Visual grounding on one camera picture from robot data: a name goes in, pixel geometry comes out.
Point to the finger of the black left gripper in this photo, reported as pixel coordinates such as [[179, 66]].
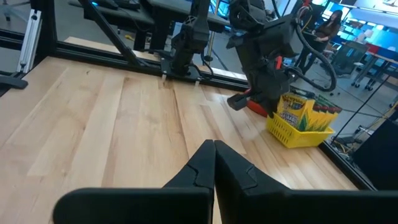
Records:
[[234, 104], [244, 100]]

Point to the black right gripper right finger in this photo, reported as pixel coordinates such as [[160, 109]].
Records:
[[280, 208]]

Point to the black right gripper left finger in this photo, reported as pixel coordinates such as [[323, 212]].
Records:
[[140, 205]]

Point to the yellow green crayon box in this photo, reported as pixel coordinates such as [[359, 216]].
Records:
[[293, 109], [311, 119], [325, 118], [335, 115]]

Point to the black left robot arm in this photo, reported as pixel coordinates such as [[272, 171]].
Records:
[[192, 37]]

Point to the background office desk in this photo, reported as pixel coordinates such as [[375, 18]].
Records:
[[382, 59]]

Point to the black side desk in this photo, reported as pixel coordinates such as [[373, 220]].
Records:
[[168, 9]]

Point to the yellow plastic basket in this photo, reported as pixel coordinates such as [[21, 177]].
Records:
[[295, 138]]

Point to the person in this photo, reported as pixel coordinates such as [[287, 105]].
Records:
[[331, 29]]

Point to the black equipment panel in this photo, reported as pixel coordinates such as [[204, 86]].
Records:
[[382, 155]]

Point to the silver aluminium extrusion bar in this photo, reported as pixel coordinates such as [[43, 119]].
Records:
[[29, 40]]

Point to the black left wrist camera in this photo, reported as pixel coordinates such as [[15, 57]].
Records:
[[280, 34]]

